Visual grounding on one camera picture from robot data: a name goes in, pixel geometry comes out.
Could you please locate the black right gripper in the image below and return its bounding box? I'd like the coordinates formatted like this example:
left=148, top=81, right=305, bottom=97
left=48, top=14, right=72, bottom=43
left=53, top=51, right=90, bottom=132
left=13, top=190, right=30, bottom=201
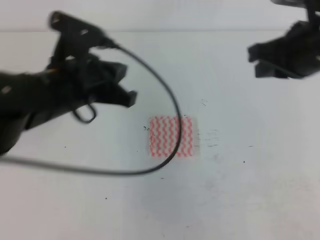
left=247, top=21, right=320, bottom=79

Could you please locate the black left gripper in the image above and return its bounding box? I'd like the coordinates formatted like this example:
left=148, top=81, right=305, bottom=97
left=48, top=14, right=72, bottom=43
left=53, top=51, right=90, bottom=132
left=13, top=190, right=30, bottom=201
left=47, top=54, right=138, bottom=110

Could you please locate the pink white striped towel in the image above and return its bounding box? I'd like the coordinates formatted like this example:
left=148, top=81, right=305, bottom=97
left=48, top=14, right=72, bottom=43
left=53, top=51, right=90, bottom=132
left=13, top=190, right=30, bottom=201
left=148, top=115, right=195, bottom=158

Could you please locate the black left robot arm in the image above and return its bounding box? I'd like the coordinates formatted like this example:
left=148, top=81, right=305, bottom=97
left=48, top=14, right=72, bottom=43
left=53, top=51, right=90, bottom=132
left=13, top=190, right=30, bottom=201
left=0, top=55, right=137, bottom=155

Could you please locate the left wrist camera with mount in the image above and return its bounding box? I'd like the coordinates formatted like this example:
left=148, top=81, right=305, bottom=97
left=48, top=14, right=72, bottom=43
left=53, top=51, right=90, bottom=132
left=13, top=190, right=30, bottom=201
left=48, top=10, right=119, bottom=68

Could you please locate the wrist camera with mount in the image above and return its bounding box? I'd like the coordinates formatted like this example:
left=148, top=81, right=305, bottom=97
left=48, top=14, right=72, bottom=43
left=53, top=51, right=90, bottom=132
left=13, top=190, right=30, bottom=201
left=48, top=10, right=119, bottom=68
left=271, top=0, right=320, bottom=28

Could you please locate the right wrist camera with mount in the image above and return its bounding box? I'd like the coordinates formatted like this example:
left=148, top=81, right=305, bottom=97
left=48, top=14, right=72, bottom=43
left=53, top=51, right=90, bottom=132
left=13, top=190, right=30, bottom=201
left=271, top=0, right=320, bottom=28

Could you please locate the black left camera cable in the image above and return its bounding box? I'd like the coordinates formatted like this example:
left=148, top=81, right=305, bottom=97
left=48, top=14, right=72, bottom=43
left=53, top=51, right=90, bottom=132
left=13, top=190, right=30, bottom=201
left=0, top=37, right=183, bottom=177

